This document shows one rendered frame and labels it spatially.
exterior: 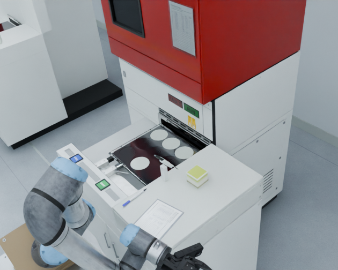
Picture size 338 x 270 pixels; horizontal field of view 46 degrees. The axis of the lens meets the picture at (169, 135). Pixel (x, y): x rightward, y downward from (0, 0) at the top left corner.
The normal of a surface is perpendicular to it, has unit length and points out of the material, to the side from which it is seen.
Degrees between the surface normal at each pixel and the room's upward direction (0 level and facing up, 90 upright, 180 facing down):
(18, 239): 44
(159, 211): 0
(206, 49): 90
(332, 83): 90
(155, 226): 0
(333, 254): 0
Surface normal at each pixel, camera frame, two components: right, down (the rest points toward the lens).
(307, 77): -0.77, 0.45
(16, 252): 0.40, -0.26
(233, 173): -0.09, -0.77
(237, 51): 0.63, 0.44
